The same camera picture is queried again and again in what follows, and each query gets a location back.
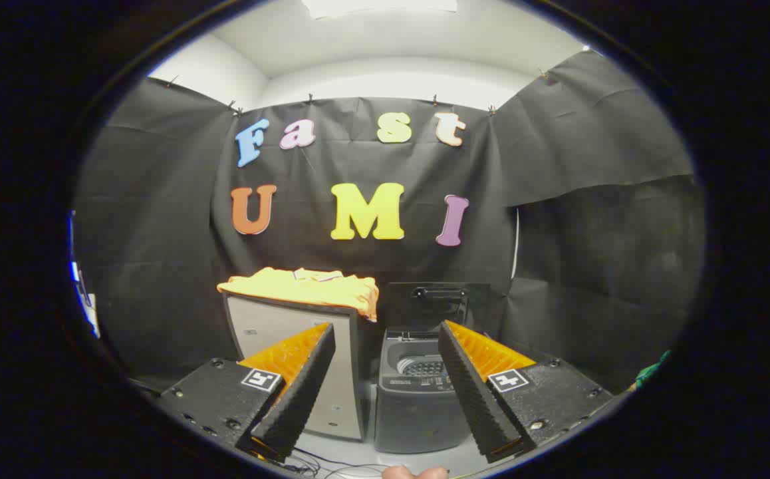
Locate grey cabinet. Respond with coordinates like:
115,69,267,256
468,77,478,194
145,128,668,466
222,293,367,442

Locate orange polo shirt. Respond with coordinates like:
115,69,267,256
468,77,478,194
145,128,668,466
217,267,380,323

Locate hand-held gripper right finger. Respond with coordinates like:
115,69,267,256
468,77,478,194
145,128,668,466
438,320,615,464

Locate thin black cables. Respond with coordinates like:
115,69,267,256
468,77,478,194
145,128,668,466
285,447,386,478

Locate black backdrop cloth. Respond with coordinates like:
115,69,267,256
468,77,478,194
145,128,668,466
72,50,705,393

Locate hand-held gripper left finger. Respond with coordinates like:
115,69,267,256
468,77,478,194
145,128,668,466
156,323,336,464

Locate dark grey washing machine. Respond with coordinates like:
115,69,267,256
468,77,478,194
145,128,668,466
374,329,472,454

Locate white and blue object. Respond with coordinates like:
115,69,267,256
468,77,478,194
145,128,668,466
69,213,101,339

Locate green object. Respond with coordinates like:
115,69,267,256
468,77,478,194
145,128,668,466
634,351,672,390

